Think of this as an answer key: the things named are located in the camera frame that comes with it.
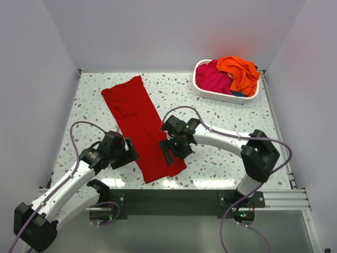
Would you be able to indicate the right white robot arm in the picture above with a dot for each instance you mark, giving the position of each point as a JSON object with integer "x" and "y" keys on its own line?
{"x": 256, "y": 150}

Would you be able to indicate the magenta t shirt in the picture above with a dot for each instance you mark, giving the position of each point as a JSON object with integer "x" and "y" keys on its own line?
{"x": 210, "y": 79}

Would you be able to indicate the orange t shirt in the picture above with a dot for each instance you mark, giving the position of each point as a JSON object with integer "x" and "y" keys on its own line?
{"x": 243, "y": 73}

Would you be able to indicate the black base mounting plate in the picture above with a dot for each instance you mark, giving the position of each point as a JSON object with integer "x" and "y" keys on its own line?
{"x": 147, "y": 202}

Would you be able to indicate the red t shirt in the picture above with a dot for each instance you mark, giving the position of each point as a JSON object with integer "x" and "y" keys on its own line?
{"x": 138, "y": 119}

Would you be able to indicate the aluminium frame rail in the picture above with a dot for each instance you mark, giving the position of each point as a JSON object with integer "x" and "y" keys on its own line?
{"x": 265, "y": 199}

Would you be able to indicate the white laundry basket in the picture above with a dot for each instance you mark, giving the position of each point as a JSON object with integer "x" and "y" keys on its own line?
{"x": 220, "y": 96}

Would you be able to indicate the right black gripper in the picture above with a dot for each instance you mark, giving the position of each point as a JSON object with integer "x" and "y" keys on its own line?
{"x": 166, "y": 145}

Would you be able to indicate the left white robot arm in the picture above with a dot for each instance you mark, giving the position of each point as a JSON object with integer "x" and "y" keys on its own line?
{"x": 39, "y": 222}

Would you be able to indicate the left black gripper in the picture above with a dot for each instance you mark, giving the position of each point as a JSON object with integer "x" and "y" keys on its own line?
{"x": 129, "y": 155}

